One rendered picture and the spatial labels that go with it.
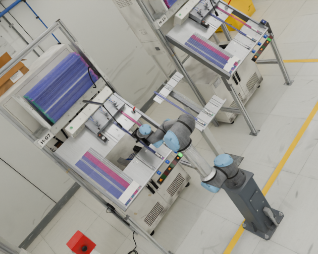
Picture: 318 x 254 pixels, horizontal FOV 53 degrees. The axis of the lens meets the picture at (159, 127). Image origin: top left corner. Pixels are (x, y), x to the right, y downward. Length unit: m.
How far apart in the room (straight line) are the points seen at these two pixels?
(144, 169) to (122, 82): 2.21
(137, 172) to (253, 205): 0.87
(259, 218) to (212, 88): 1.35
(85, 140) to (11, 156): 1.61
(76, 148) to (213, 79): 1.49
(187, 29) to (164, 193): 1.55
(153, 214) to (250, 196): 1.04
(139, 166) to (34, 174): 1.96
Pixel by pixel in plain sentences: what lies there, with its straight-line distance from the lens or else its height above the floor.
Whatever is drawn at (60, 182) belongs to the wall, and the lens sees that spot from 4.28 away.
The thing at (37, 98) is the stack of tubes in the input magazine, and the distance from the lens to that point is 2.41.
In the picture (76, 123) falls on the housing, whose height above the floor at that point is 1.27.
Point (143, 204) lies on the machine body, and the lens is 2.87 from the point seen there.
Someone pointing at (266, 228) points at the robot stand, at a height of 0.04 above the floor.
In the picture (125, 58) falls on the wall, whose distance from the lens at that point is 4.48.
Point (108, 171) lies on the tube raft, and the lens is 2.44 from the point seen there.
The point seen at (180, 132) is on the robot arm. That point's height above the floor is 1.16.
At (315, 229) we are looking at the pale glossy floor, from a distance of 2.56.
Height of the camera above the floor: 2.20
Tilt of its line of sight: 32 degrees down
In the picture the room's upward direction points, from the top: 37 degrees counter-clockwise
